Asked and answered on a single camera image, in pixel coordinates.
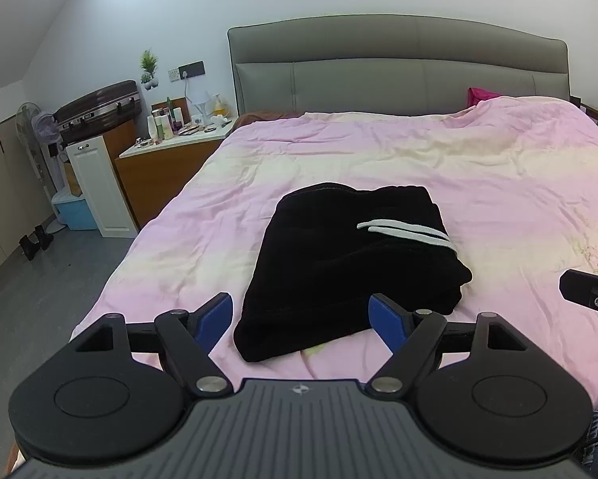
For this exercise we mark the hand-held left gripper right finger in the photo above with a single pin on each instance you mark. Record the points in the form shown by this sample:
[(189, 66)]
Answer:
[(384, 320)]

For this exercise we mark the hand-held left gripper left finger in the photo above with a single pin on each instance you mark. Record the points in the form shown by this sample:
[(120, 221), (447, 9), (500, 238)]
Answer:
[(213, 318)]

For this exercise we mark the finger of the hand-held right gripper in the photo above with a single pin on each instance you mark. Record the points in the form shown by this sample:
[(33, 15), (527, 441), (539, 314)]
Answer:
[(583, 289)]

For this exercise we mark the black pants with white stripes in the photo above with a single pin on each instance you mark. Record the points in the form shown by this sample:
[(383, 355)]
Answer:
[(328, 269)]

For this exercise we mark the wooden nightstand with white top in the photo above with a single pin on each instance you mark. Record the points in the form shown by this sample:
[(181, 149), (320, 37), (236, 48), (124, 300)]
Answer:
[(164, 184)]

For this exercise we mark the pink floral bed blanket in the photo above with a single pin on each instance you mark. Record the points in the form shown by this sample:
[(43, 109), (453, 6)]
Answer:
[(378, 159)]

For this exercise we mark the blue storage box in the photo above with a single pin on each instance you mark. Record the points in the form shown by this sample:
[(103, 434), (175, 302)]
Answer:
[(76, 212)]

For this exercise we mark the white cabinet door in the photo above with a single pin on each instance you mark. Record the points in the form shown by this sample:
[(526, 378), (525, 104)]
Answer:
[(101, 184)]

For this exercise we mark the black boot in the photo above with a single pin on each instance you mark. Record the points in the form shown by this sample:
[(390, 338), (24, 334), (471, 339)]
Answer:
[(44, 237), (29, 247)]

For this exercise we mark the cluster of cosmetic bottles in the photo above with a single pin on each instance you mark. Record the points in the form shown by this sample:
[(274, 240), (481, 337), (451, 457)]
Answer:
[(166, 122)]

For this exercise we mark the brown pillow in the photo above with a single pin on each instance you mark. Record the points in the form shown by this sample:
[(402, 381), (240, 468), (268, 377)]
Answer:
[(269, 117)]

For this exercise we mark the yellow bottle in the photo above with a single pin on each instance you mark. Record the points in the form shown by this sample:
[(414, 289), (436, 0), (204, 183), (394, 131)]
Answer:
[(220, 106)]

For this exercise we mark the magenta pillow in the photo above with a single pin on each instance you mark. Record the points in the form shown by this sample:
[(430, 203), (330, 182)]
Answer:
[(483, 96)]

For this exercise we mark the white table lamp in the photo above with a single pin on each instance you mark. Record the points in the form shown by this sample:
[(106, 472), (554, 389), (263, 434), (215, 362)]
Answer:
[(201, 100)]

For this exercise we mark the brown hard suitcase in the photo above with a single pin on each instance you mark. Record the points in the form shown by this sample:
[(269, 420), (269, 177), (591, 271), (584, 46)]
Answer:
[(99, 110)]

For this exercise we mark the standing fan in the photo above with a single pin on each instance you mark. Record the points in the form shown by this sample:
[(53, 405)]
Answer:
[(36, 129)]

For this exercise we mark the grey padded headboard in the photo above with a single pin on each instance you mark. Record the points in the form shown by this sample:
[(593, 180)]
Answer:
[(378, 60)]

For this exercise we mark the green potted plant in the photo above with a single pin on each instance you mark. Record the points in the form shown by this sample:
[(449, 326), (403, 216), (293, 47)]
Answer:
[(149, 65)]

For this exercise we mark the beige wall cupboard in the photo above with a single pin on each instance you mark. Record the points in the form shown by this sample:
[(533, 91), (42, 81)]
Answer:
[(4, 199)]

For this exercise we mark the white wall outlet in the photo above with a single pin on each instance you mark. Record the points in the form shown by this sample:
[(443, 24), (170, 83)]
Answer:
[(173, 74)]

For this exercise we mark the black wall switch panel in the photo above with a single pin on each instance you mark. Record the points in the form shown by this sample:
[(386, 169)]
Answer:
[(191, 70)]

